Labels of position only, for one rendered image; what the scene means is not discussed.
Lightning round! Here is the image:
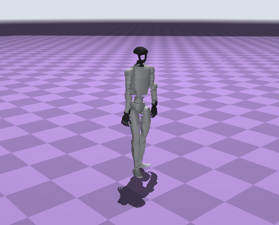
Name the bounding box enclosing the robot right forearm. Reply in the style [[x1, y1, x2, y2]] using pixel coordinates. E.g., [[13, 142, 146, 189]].
[[124, 89, 132, 113]]

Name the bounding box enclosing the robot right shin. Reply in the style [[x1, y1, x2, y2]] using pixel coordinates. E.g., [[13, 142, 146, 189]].
[[131, 140, 140, 170]]

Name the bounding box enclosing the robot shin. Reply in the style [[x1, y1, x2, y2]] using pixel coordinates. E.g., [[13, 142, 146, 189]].
[[139, 139, 146, 166], [131, 140, 140, 170]]

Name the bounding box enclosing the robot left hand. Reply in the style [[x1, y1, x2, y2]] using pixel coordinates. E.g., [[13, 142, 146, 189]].
[[151, 101, 157, 118]]

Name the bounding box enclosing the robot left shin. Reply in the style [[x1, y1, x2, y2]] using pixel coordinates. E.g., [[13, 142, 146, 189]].
[[139, 139, 146, 166]]

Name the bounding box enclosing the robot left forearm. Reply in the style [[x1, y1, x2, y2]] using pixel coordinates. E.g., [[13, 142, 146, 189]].
[[151, 88, 158, 105]]

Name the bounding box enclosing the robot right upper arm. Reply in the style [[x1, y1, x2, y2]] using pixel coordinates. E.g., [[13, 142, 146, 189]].
[[124, 68, 135, 95]]

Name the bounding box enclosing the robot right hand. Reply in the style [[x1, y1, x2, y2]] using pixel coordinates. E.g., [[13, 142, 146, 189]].
[[121, 110, 131, 127]]

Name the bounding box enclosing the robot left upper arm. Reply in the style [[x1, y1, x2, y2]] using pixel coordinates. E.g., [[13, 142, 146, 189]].
[[149, 66, 158, 90]]

